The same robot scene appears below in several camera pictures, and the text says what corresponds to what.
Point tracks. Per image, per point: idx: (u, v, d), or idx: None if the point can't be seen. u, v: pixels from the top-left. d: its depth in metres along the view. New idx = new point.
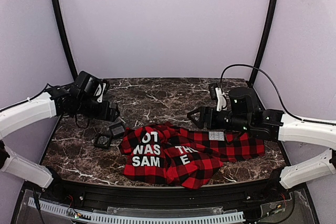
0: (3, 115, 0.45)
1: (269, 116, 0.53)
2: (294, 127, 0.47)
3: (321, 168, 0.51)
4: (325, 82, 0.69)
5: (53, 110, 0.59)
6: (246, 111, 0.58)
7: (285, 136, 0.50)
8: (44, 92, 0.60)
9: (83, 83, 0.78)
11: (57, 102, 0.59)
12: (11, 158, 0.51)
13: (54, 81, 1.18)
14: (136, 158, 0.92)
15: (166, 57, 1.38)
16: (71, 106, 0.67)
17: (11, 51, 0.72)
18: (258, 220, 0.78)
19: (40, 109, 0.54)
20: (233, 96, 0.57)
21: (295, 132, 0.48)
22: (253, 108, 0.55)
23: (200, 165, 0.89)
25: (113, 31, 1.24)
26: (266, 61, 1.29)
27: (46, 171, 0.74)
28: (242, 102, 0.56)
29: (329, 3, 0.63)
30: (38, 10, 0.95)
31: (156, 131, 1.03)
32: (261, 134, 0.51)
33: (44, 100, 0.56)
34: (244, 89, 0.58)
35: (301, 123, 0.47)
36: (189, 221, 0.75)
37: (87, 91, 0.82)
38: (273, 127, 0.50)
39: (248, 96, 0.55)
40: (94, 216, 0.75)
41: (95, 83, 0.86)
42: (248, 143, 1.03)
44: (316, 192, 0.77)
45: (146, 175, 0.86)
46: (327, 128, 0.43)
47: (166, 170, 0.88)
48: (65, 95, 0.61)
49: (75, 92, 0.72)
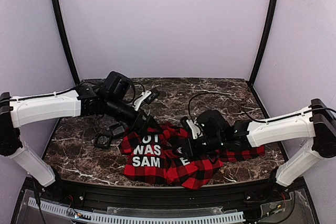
0: (26, 104, 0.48)
1: (237, 129, 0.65)
2: (259, 131, 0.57)
3: (307, 158, 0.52)
4: (326, 82, 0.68)
5: (78, 109, 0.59)
6: (214, 130, 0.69)
7: (257, 141, 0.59)
8: (74, 89, 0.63)
9: (112, 85, 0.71)
11: (83, 102, 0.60)
12: (23, 149, 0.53)
13: (55, 81, 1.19)
14: (136, 159, 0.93)
15: (166, 57, 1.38)
16: (98, 108, 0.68)
17: (11, 51, 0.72)
18: (259, 220, 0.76)
19: (62, 106, 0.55)
20: (200, 120, 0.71)
21: (264, 135, 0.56)
22: (218, 126, 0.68)
23: (200, 165, 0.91)
25: (113, 31, 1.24)
26: (266, 61, 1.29)
27: (51, 171, 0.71)
28: (208, 123, 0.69)
29: (329, 2, 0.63)
30: (38, 10, 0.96)
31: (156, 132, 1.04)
32: (234, 145, 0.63)
33: (70, 98, 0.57)
34: (207, 112, 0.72)
35: (265, 126, 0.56)
36: (189, 221, 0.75)
37: (116, 93, 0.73)
38: (241, 137, 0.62)
39: (211, 118, 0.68)
40: (94, 216, 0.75)
41: (126, 86, 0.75)
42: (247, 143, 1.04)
44: (316, 192, 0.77)
45: (146, 176, 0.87)
46: (293, 120, 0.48)
47: (166, 170, 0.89)
48: (92, 96, 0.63)
49: (102, 93, 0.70)
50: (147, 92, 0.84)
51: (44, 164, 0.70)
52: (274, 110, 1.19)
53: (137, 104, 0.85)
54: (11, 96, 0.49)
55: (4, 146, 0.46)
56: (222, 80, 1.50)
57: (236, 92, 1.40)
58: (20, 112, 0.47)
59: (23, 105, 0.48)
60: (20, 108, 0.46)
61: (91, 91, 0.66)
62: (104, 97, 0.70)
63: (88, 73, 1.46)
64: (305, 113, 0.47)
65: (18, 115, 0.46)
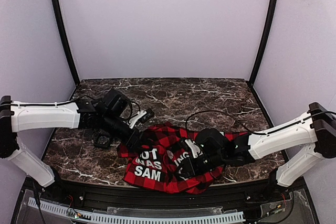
0: (27, 110, 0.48)
1: (237, 145, 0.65)
2: (260, 144, 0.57)
3: (310, 159, 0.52)
4: (326, 82, 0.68)
5: (76, 122, 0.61)
6: (215, 149, 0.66)
7: (260, 153, 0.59)
8: (74, 102, 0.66)
9: (111, 102, 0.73)
11: (83, 115, 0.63)
12: (21, 151, 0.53)
13: (55, 81, 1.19)
14: (139, 168, 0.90)
15: (166, 57, 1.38)
16: (95, 123, 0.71)
17: (11, 51, 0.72)
18: (259, 220, 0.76)
19: (61, 117, 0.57)
20: (199, 141, 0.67)
21: (266, 146, 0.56)
22: (219, 145, 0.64)
23: (202, 179, 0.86)
25: (113, 31, 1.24)
26: (266, 61, 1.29)
27: (50, 171, 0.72)
28: (208, 144, 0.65)
29: (330, 3, 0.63)
30: (38, 11, 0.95)
31: (155, 148, 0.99)
32: (237, 162, 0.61)
33: (70, 110, 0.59)
34: (206, 130, 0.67)
35: (265, 138, 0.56)
36: (189, 220, 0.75)
37: (114, 109, 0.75)
38: (243, 153, 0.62)
39: (210, 138, 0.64)
40: (94, 216, 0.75)
41: (124, 104, 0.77)
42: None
44: (316, 192, 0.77)
45: (145, 188, 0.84)
46: (293, 129, 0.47)
47: (166, 185, 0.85)
48: (91, 111, 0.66)
49: (101, 108, 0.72)
50: (143, 111, 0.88)
51: (44, 165, 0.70)
52: (274, 110, 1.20)
53: (132, 122, 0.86)
54: (13, 101, 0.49)
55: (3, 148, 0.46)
56: (222, 80, 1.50)
57: (237, 92, 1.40)
58: (21, 118, 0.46)
59: (24, 111, 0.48)
60: (22, 114, 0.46)
61: (90, 105, 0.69)
62: (102, 112, 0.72)
63: (89, 73, 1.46)
64: (305, 120, 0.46)
65: (18, 121, 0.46)
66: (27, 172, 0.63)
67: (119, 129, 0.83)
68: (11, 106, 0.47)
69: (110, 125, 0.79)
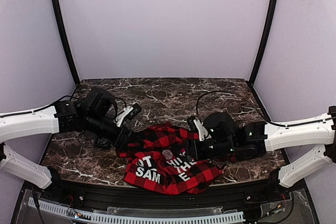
0: (4, 121, 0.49)
1: (251, 132, 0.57)
2: (277, 136, 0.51)
3: (317, 162, 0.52)
4: (326, 82, 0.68)
5: (56, 127, 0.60)
6: (226, 134, 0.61)
7: (274, 146, 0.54)
8: (53, 105, 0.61)
9: (92, 101, 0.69)
11: (61, 120, 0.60)
12: (8, 160, 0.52)
13: (55, 81, 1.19)
14: (140, 168, 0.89)
15: (166, 57, 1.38)
16: (77, 125, 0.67)
17: (11, 50, 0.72)
18: (259, 220, 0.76)
19: (41, 124, 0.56)
20: (209, 125, 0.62)
21: (281, 140, 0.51)
22: (230, 130, 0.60)
23: (201, 178, 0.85)
25: (113, 31, 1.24)
26: (266, 61, 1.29)
27: (47, 172, 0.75)
28: (219, 128, 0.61)
29: (329, 3, 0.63)
30: (38, 11, 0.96)
31: (149, 155, 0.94)
32: (249, 150, 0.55)
33: (48, 116, 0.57)
34: (216, 114, 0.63)
35: (284, 130, 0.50)
36: (189, 221, 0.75)
37: (96, 109, 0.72)
38: (258, 142, 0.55)
39: (222, 122, 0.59)
40: (94, 216, 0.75)
41: (107, 104, 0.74)
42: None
44: (316, 192, 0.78)
45: (145, 188, 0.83)
46: (314, 127, 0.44)
47: (166, 187, 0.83)
48: (71, 113, 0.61)
49: (83, 110, 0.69)
50: (129, 107, 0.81)
51: (39, 168, 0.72)
52: (274, 110, 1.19)
53: (119, 120, 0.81)
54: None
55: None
56: (222, 80, 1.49)
57: (237, 92, 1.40)
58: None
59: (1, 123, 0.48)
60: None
61: (71, 106, 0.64)
62: (83, 114, 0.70)
63: (89, 73, 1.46)
64: (326, 119, 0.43)
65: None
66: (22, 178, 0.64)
67: (106, 128, 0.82)
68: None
69: (96, 126, 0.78)
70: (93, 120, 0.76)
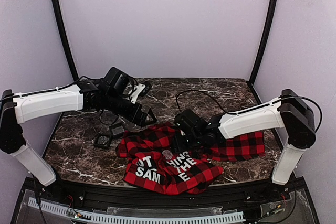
0: (30, 99, 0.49)
1: (210, 123, 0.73)
2: (230, 123, 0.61)
3: (291, 152, 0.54)
4: (326, 82, 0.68)
5: (80, 103, 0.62)
6: (189, 127, 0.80)
7: (229, 132, 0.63)
8: (75, 85, 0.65)
9: (113, 80, 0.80)
11: (85, 96, 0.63)
12: (27, 147, 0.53)
13: (55, 81, 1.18)
14: (140, 168, 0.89)
15: (167, 57, 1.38)
16: (99, 101, 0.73)
17: (11, 50, 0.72)
18: (258, 220, 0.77)
19: (65, 100, 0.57)
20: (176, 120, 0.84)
21: (235, 126, 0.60)
22: (191, 124, 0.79)
23: (201, 178, 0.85)
25: (113, 31, 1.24)
26: (267, 61, 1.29)
27: (52, 170, 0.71)
28: (182, 123, 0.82)
29: (329, 3, 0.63)
30: (38, 10, 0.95)
31: (149, 155, 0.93)
32: (208, 137, 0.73)
33: (73, 93, 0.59)
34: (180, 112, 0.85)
35: (234, 117, 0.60)
36: (189, 221, 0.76)
37: (116, 88, 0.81)
38: (213, 129, 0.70)
39: (184, 116, 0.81)
40: (94, 216, 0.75)
41: (126, 81, 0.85)
42: (248, 143, 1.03)
44: (316, 192, 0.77)
45: (145, 189, 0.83)
46: (262, 110, 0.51)
47: (166, 187, 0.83)
48: (93, 91, 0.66)
49: (104, 88, 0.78)
50: (141, 85, 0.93)
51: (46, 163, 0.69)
52: None
53: (134, 97, 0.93)
54: (14, 93, 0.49)
55: (9, 145, 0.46)
56: (222, 80, 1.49)
57: (237, 92, 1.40)
58: (24, 108, 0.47)
59: (27, 100, 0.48)
60: (25, 104, 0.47)
61: (92, 85, 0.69)
62: (105, 91, 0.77)
63: (89, 73, 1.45)
64: (273, 103, 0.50)
65: (22, 110, 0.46)
66: (28, 170, 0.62)
67: (123, 106, 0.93)
68: (13, 98, 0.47)
69: (116, 104, 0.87)
70: (114, 99, 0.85)
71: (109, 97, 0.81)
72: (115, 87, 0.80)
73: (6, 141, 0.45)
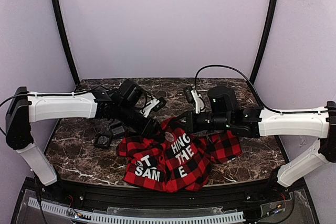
0: (44, 100, 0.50)
1: (248, 114, 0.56)
2: (271, 120, 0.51)
3: (312, 160, 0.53)
4: (326, 82, 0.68)
5: (93, 112, 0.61)
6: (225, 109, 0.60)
7: (267, 131, 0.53)
8: (90, 92, 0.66)
9: (127, 92, 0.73)
11: (99, 105, 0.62)
12: (33, 146, 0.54)
13: (55, 81, 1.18)
14: (139, 167, 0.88)
15: (166, 57, 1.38)
16: (112, 113, 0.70)
17: (11, 51, 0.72)
18: (259, 220, 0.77)
19: (79, 106, 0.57)
20: (212, 95, 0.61)
21: (274, 126, 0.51)
22: (231, 106, 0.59)
23: (199, 172, 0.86)
25: (114, 31, 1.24)
26: (267, 61, 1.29)
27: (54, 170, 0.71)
28: (223, 102, 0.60)
29: (329, 3, 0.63)
30: (38, 11, 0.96)
31: (148, 153, 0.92)
32: (242, 130, 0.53)
33: (87, 100, 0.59)
34: (223, 89, 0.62)
35: (279, 116, 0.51)
36: (189, 221, 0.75)
37: (129, 100, 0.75)
38: (252, 124, 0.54)
39: (226, 95, 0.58)
40: (94, 216, 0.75)
41: (139, 94, 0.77)
42: (222, 146, 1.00)
44: (316, 192, 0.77)
45: (145, 188, 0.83)
46: (308, 117, 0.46)
47: (166, 183, 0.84)
48: (107, 100, 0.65)
49: (117, 98, 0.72)
50: (156, 99, 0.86)
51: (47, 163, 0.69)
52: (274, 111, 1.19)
53: (146, 112, 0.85)
54: (29, 92, 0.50)
55: (16, 141, 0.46)
56: (222, 80, 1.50)
57: (237, 92, 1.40)
58: (38, 107, 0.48)
59: (42, 101, 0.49)
60: (39, 104, 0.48)
61: (106, 95, 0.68)
62: (118, 102, 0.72)
63: (89, 73, 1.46)
64: (322, 111, 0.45)
65: (35, 110, 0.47)
66: (32, 169, 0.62)
67: (134, 118, 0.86)
68: (28, 96, 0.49)
69: (126, 116, 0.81)
70: (125, 110, 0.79)
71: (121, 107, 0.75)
72: (128, 99, 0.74)
73: (14, 137, 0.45)
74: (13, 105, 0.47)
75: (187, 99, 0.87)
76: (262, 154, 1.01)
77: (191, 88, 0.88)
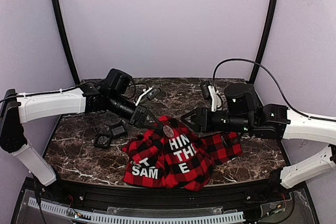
0: (33, 100, 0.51)
1: (273, 113, 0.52)
2: (298, 124, 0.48)
3: (322, 166, 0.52)
4: (326, 83, 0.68)
5: (82, 107, 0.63)
6: (246, 109, 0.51)
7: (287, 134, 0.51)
8: (79, 88, 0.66)
9: (114, 81, 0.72)
11: (88, 99, 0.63)
12: (28, 146, 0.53)
13: (54, 81, 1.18)
14: (136, 167, 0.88)
15: (166, 57, 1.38)
16: (101, 104, 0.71)
17: (11, 51, 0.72)
18: (259, 220, 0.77)
19: (67, 103, 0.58)
20: (231, 96, 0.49)
21: (300, 130, 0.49)
22: (253, 106, 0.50)
23: (200, 171, 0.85)
25: (114, 31, 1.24)
26: (266, 61, 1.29)
27: (52, 170, 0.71)
28: (239, 102, 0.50)
29: (329, 4, 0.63)
30: (38, 11, 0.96)
31: (145, 152, 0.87)
32: (268, 132, 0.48)
33: (75, 96, 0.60)
34: (242, 86, 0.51)
35: (307, 121, 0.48)
36: (189, 221, 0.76)
37: (118, 89, 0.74)
38: (280, 125, 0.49)
39: (248, 93, 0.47)
40: (94, 216, 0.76)
41: (126, 82, 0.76)
42: (222, 145, 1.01)
44: (316, 192, 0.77)
45: (144, 187, 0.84)
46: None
47: (164, 178, 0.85)
48: (96, 94, 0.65)
49: (105, 90, 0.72)
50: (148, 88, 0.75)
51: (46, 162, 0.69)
52: None
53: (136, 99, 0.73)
54: (17, 93, 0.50)
55: (10, 144, 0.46)
56: (222, 80, 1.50)
57: None
58: (27, 107, 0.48)
59: (31, 101, 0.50)
60: (28, 104, 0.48)
61: (94, 88, 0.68)
62: (107, 94, 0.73)
63: (89, 73, 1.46)
64: None
65: (25, 110, 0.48)
66: (30, 170, 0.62)
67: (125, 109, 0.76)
68: (17, 97, 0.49)
69: (117, 107, 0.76)
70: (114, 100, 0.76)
71: (111, 98, 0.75)
72: (116, 88, 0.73)
73: (8, 140, 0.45)
74: (3, 108, 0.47)
75: (203, 96, 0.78)
76: (262, 154, 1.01)
77: (208, 84, 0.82)
